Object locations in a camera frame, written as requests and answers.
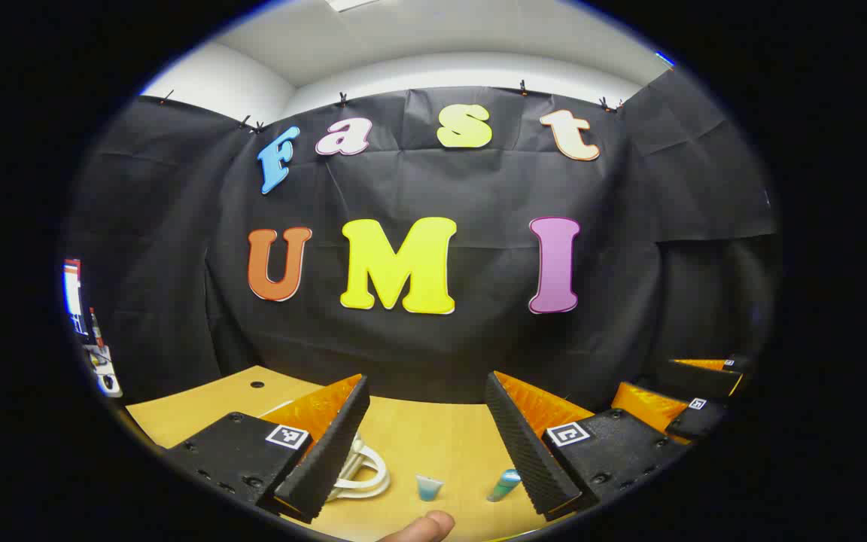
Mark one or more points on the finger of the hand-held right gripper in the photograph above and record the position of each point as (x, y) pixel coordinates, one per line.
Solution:
(693, 421)
(704, 379)

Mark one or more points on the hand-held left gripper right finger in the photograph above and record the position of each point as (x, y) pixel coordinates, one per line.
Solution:
(527, 452)

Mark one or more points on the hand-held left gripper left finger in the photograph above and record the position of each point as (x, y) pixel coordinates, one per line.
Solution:
(336, 452)

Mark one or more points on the blue bottle with cap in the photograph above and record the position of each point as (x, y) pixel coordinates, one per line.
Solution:
(505, 484)

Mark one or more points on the white suitcase with grey lining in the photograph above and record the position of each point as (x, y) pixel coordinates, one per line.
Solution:
(364, 491)

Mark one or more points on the white and blue squeeze tube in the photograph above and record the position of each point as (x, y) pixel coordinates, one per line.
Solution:
(429, 489)

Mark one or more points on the colourful background clutter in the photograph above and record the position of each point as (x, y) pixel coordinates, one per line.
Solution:
(72, 293)

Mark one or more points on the white ceiling light panel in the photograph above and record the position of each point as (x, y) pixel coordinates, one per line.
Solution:
(351, 4)

